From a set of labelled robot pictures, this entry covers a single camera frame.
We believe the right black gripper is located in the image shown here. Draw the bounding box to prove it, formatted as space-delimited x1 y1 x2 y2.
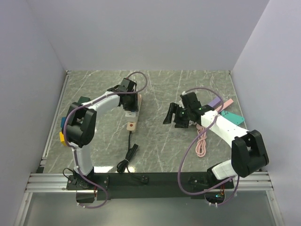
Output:
163 103 191 129

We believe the beige power strip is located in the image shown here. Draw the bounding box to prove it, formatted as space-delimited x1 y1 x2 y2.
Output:
125 94 142 133

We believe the pink cable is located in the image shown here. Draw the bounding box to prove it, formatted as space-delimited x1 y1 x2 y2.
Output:
195 124 209 157

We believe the purple power strip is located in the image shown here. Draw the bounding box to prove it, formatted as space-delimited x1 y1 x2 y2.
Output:
208 97 223 109

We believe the dark green cube plug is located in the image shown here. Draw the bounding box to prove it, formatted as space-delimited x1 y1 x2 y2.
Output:
78 96 91 105

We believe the pink power strip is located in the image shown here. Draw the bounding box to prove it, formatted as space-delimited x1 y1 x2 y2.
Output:
215 99 234 112

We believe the teal power strip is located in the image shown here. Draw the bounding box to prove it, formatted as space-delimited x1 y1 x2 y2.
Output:
221 110 245 125

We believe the black power cable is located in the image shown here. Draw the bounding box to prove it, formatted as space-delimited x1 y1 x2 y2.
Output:
116 131 150 184

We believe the blue cube adapter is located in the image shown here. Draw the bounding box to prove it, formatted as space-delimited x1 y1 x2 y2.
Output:
60 117 66 128

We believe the large yellow cube plug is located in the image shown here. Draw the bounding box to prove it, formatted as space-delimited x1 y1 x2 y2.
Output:
59 131 67 146

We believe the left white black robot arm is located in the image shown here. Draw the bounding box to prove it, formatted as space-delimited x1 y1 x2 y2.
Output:
62 77 142 189

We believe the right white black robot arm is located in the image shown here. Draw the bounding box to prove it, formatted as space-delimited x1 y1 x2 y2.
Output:
163 92 269 188

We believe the white plug adapter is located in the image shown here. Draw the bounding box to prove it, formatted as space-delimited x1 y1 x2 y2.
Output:
125 113 136 119

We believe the black base bar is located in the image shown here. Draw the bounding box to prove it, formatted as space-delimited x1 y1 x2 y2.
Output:
66 171 236 201

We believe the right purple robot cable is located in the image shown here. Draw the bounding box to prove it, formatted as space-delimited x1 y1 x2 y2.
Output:
177 87 241 208

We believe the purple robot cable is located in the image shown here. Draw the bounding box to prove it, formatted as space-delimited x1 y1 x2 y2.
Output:
63 71 148 210
177 87 241 208

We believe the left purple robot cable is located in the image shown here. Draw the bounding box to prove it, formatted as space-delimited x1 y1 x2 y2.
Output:
63 71 148 210

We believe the aluminium rail frame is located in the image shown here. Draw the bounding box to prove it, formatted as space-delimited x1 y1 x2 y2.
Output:
25 71 273 193

